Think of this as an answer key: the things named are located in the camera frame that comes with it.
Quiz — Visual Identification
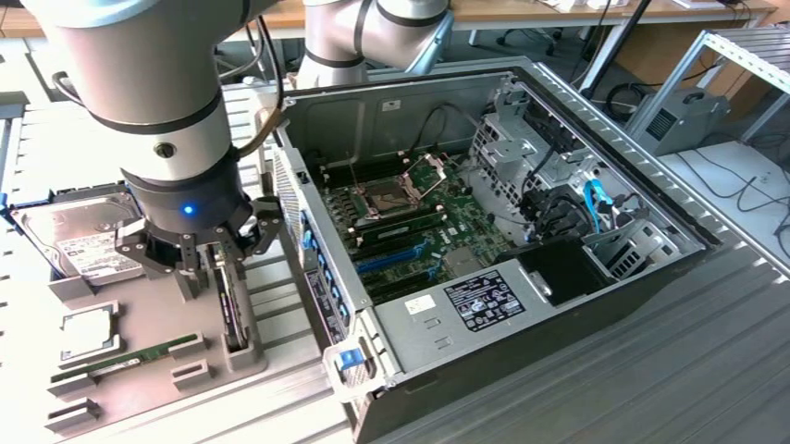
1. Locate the grey parts rack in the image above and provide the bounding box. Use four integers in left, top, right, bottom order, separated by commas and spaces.
42, 249, 271, 438

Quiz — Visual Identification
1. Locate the black wire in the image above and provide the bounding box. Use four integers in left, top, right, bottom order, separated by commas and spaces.
416, 104, 477, 154

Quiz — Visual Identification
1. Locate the black office chair base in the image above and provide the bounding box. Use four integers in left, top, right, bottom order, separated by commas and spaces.
492, 27, 567, 57

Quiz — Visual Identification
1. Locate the open black PC case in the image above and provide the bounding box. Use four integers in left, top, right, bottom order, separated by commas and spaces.
249, 55, 724, 443

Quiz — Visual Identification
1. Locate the blue SATA wire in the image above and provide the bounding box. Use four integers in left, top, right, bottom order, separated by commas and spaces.
581, 179, 617, 238

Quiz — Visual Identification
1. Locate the blue expansion slot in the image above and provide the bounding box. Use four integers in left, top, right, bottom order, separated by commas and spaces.
353, 244, 428, 274

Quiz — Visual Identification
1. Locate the wooden desk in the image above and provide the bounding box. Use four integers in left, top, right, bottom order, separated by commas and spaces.
0, 0, 779, 38

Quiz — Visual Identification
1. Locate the black cable coil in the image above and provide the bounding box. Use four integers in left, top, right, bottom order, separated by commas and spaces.
603, 81, 648, 122

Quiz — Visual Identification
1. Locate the aluminium profile frame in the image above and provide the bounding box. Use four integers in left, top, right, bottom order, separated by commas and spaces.
625, 27, 790, 142

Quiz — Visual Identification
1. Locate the thin black cable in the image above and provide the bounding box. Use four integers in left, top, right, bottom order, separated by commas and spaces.
675, 147, 790, 218

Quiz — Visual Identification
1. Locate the grey control box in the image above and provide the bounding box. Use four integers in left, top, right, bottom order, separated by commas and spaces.
640, 87, 732, 157

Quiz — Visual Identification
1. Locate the silver chipset heatsink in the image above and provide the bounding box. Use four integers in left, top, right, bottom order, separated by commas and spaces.
441, 247, 487, 275

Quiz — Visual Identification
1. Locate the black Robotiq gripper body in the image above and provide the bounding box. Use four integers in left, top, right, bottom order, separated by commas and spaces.
120, 152, 257, 270

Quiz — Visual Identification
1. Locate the silver disk bay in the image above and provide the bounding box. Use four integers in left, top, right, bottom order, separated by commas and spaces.
583, 219, 704, 284

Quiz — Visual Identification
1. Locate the CPU socket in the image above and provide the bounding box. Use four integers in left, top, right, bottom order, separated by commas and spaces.
359, 182, 413, 222

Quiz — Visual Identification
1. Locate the green Dell motherboard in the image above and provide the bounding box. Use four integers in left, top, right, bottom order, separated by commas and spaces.
317, 152, 525, 306

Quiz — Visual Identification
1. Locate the black plastic shroud box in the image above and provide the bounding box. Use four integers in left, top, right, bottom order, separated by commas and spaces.
492, 238, 617, 307

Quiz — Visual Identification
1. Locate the graphics card with metal bracket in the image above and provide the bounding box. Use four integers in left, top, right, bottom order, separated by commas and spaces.
205, 242, 248, 352

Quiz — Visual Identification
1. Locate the black stand pole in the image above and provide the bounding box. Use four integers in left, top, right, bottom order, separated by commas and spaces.
579, 0, 654, 93

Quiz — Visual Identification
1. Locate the silver CPU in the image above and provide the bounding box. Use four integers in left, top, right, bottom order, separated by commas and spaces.
58, 308, 124, 362

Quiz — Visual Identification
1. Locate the thick black camera cable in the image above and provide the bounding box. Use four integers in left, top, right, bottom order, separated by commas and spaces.
212, 13, 291, 158

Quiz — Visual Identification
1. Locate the silver drive cage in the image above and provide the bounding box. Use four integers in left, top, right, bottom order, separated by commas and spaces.
467, 113, 597, 241

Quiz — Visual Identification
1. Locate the blue disk caddy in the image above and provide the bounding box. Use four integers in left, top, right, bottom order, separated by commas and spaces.
0, 178, 134, 281

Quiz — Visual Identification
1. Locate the grey power supply unit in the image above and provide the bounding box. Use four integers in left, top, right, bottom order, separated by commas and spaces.
369, 258, 556, 376

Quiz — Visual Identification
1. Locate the silver hard disk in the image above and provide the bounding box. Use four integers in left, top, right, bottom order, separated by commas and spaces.
10, 191, 149, 286

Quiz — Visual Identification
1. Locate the green RAM stick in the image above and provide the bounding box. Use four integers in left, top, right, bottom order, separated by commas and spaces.
356, 216, 447, 245
48, 333, 202, 384

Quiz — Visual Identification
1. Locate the metal socket cover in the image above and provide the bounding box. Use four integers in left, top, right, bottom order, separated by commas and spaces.
397, 154, 451, 204

